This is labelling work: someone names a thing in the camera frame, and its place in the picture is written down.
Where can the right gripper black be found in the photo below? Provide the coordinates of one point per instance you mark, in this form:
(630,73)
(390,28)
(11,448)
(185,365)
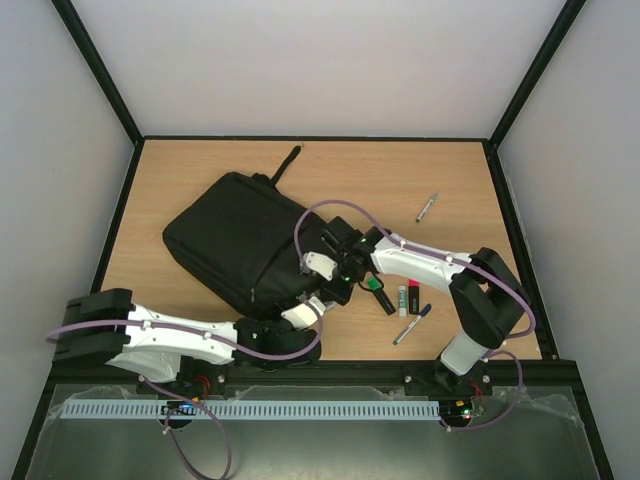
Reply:
(329,242)

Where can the green highlighter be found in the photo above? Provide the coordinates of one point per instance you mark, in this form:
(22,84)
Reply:
(376,287)

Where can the black student backpack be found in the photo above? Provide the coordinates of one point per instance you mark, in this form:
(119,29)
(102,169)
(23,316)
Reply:
(241,239)

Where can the silver pen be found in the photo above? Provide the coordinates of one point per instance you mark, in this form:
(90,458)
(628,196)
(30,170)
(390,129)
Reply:
(426,207)

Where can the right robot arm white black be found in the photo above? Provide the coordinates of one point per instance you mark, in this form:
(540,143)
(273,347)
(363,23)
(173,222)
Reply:
(491,304)

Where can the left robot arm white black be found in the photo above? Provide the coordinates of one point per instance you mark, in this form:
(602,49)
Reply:
(108,328)

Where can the white glue stick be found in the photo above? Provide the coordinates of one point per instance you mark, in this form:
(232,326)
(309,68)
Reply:
(403,301)

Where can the pink highlighter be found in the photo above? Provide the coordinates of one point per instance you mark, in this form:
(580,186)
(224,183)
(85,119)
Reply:
(414,297)

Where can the blue capped marker pen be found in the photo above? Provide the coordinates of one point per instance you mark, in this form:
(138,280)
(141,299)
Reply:
(425,311)

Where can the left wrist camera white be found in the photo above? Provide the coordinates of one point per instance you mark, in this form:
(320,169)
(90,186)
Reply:
(305,314)

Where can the black frame rail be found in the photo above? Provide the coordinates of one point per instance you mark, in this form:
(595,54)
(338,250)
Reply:
(418,377)

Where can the light blue cable duct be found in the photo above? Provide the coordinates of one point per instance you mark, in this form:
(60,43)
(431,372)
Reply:
(228,410)

